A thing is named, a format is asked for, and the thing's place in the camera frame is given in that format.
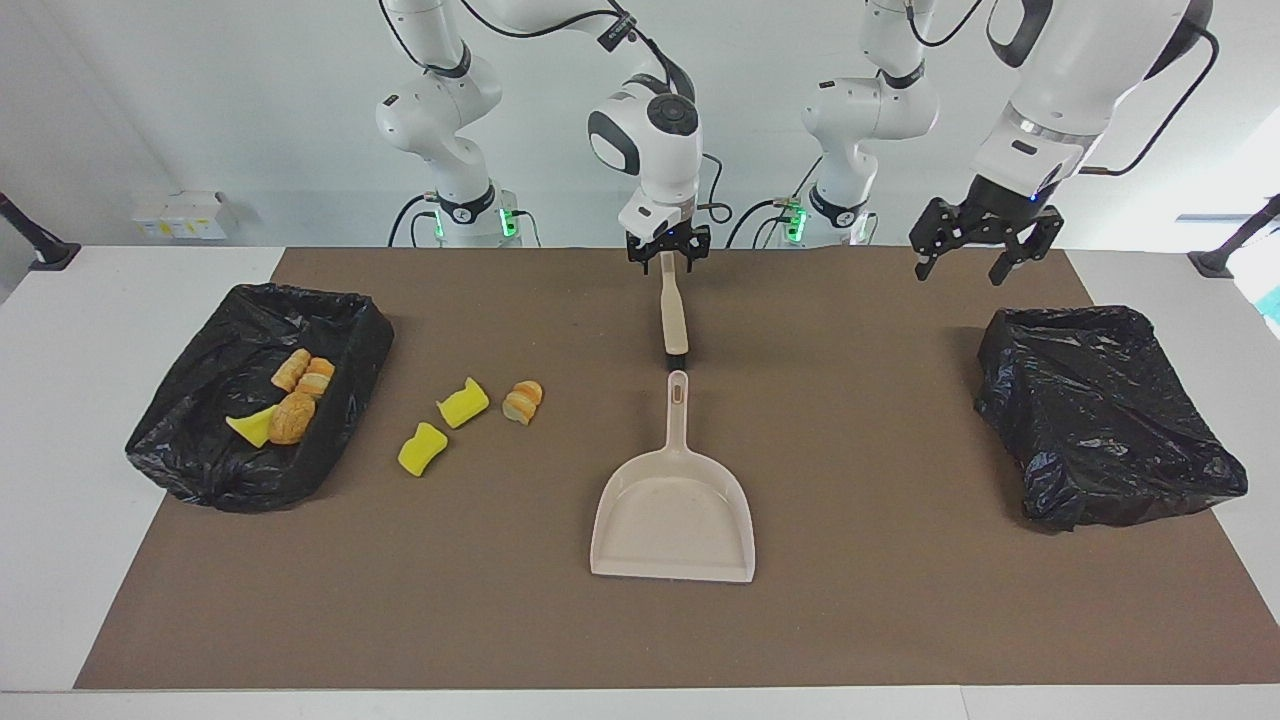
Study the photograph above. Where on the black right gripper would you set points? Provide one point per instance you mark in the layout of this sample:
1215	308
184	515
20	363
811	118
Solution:
690	240

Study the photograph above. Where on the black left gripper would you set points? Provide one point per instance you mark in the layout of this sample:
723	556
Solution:
985	225

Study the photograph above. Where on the beige hand brush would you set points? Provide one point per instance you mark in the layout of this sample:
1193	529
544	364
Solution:
673	310

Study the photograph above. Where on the small striped croissant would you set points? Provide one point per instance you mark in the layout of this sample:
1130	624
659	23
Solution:
522	402

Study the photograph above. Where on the yellow sponge piece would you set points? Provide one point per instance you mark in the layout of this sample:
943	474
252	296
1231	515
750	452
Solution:
252	428
422	450
463	403

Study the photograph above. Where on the beige plastic dustpan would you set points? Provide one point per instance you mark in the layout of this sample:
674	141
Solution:
672	520

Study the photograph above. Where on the pale croissant end piece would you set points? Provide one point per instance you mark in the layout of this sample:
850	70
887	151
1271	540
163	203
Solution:
318	380

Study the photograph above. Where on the striped orange croissant piece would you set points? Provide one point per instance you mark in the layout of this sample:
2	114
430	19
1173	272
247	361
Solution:
290	370

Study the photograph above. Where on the brown oval cookie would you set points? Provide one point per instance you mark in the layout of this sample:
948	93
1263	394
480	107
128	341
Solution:
292	420

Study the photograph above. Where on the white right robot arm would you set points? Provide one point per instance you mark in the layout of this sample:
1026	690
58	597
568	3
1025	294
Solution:
650	140

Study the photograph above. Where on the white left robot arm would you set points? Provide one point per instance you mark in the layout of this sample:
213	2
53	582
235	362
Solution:
1060	70

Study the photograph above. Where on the black bag lined bin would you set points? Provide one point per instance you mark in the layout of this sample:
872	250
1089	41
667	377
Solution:
200	460
1100	420

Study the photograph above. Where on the black clamp stand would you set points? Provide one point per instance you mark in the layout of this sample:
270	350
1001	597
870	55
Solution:
1215	258
45	250

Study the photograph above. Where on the brown table mat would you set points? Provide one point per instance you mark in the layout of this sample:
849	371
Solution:
850	600

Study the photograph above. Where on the white wall box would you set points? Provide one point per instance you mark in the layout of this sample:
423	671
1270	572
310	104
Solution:
150	218
205	213

